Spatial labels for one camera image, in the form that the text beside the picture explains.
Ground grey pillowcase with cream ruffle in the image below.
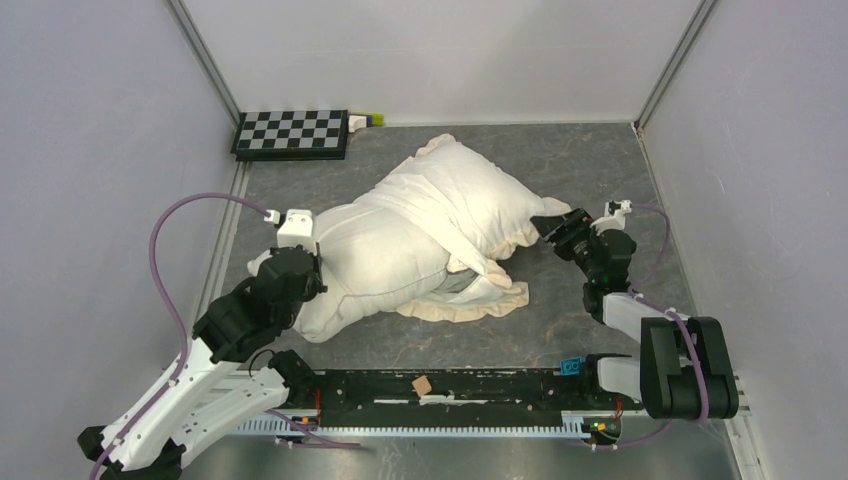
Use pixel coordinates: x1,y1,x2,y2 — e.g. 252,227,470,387
358,134,572,323

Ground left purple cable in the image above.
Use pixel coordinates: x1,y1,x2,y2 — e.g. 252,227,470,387
87,192,362,480

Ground blue toy brick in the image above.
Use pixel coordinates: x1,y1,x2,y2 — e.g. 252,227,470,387
559,356,586,376

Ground small tan cube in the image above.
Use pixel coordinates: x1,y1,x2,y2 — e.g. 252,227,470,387
411,375,433,397

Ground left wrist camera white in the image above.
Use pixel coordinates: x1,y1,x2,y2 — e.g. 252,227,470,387
263,209,318,254

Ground light blue cable duct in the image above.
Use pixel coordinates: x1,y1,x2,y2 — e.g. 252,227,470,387
230,414,621,440

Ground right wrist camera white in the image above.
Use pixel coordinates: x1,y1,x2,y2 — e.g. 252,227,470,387
590,200,632,235

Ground white pillow insert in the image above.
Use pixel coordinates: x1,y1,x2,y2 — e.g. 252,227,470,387
248,201,452,344

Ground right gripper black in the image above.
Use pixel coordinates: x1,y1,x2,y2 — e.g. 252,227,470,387
531,206,601,281

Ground yellow green small object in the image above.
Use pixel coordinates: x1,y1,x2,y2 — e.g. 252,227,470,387
348,112,385,133

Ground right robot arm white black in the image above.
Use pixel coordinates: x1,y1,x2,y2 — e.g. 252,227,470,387
531,201,740,421

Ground black white checkerboard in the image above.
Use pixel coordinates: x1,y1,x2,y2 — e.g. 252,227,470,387
230,109,349,161

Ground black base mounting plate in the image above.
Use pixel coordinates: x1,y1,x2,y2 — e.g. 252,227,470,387
281,368,642,427

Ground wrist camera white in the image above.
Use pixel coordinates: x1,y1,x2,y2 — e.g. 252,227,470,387
590,200,632,235
263,209,318,254

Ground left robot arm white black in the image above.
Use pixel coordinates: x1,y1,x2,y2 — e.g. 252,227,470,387
77,242,327,479

